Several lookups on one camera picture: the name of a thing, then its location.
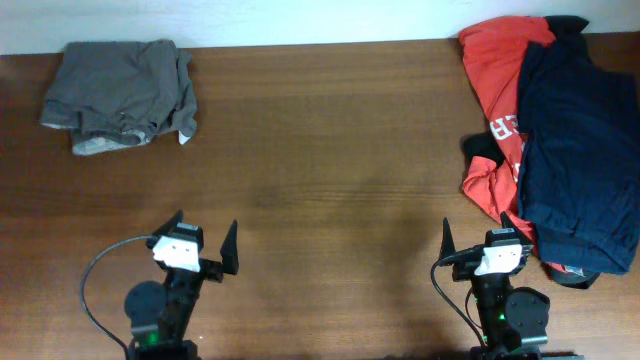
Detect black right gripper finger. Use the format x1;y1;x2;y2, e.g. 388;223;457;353
500;212;534;250
438;218;456;264

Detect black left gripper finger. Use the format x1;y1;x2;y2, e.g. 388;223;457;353
152;209;184;236
220;220;239;275

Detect grey cargo shorts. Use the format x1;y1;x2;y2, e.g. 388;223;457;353
39;40;197;156

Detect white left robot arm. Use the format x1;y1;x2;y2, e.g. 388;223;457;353
124;210;239;360

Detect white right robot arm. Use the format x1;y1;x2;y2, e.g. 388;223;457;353
432;213;550;359

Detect navy blue garment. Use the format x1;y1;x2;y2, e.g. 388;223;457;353
517;15;639;275

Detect red t-shirt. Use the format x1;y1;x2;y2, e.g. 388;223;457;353
459;16;556;241

